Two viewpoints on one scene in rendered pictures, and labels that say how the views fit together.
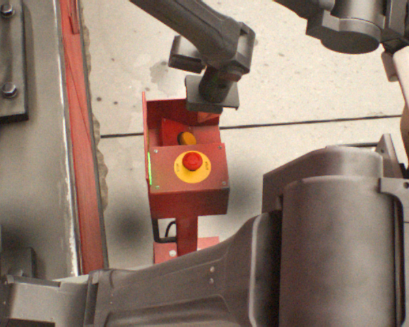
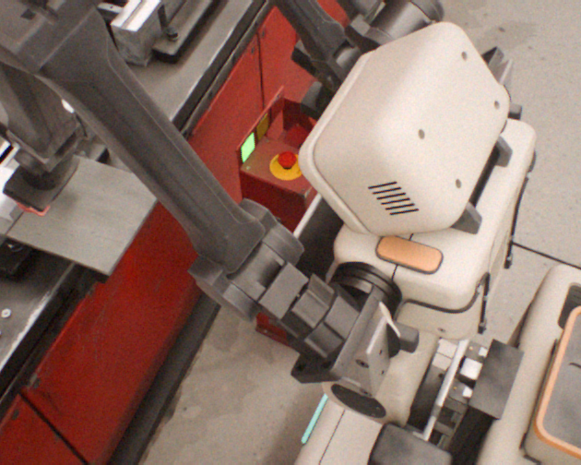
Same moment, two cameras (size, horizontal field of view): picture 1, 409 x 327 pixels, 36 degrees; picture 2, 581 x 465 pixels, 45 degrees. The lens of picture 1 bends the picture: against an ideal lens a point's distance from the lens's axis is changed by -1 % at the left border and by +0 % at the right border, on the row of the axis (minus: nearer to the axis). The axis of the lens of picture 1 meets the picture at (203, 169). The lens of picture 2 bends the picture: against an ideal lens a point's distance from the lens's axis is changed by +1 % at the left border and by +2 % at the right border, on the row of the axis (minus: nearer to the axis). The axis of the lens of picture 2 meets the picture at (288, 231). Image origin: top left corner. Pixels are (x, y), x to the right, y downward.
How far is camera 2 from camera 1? 0.54 m
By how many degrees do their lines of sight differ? 20
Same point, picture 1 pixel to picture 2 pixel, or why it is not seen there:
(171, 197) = (256, 183)
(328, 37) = (361, 42)
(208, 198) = (287, 199)
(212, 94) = (322, 102)
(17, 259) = (89, 149)
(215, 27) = (314, 23)
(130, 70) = not seen: hidden behind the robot
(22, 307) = not seen: outside the picture
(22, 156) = (152, 87)
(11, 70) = (185, 20)
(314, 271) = not seen: outside the picture
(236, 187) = not seen: hidden behind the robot
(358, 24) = (381, 35)
